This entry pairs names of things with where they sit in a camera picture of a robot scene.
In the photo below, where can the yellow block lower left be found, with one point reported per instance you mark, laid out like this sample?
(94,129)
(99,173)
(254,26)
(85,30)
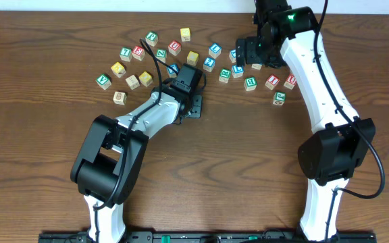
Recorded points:
(146,79)

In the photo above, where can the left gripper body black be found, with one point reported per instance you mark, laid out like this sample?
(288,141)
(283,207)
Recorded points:
(194,109)

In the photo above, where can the green j block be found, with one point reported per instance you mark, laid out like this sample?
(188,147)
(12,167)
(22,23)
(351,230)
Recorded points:
(152,38)
(279,98)

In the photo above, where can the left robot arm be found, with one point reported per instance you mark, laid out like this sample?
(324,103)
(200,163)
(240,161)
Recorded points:
(109,161)

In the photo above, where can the blue 2 block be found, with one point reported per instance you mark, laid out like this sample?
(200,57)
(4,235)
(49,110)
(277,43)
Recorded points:
(209,64)

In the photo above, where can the pineapple picture block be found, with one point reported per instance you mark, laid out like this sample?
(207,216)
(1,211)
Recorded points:
(119,98)

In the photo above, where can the blue l block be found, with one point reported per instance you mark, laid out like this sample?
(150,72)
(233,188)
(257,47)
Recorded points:
(215,50)
(237,71)

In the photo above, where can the blue 5 block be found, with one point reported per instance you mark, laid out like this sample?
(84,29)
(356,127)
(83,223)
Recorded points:
(256,66)

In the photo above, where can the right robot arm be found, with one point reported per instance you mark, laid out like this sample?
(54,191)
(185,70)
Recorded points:
(340,139)

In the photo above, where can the plain I-side block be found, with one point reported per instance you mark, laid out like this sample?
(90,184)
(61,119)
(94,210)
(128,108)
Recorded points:
(132,82)

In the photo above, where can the red U block left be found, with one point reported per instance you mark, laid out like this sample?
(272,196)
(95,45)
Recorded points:
(174,48)

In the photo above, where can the yellow block centre upper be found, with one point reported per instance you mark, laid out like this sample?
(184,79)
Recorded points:
(192,58)

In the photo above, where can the red u block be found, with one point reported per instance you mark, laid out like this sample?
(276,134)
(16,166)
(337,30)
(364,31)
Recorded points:
(290,82)
(174,48)

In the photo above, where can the green J block top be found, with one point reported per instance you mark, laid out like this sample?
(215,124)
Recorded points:
(152,38)

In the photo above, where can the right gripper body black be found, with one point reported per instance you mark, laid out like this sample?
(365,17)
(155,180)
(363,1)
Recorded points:
(257,52)

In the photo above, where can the green R block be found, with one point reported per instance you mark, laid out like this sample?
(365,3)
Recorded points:
(224,75)

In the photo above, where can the blue L block lower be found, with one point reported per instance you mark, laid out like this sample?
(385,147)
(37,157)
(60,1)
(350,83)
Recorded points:
(237,71)

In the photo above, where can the green Z block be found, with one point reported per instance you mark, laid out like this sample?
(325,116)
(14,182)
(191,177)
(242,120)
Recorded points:
(161,54)

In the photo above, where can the yellow block top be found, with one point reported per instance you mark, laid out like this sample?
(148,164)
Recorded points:
(185,34)

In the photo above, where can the green V block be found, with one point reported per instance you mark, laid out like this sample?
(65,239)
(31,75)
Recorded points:
(103,81)

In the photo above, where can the blue T block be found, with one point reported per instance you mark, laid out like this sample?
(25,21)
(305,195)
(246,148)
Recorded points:
(172,70)

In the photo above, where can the yellow K block left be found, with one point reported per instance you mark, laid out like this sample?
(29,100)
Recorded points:
(118,69)

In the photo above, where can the green 7 block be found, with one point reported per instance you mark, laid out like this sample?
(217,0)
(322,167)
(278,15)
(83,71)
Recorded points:
(126,54)

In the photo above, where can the red E block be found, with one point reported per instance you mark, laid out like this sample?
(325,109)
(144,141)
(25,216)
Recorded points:
(138,53)

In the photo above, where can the blue L block upper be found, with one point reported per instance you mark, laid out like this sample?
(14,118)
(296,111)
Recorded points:
(215,50)

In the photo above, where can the green B block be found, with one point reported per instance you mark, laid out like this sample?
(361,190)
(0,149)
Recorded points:
(250,83)

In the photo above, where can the blue P block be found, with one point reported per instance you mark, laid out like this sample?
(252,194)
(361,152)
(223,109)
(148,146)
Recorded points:
(232,56)

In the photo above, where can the red U block right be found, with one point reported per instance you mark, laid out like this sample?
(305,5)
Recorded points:
(290,82)

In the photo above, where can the green J block right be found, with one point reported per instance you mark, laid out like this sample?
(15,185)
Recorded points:
(279,98)

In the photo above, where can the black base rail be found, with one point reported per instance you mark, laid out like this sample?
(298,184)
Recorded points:
(150,237)

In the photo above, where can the red I block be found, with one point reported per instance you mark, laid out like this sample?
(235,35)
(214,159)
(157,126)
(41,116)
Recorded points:
(272,82)

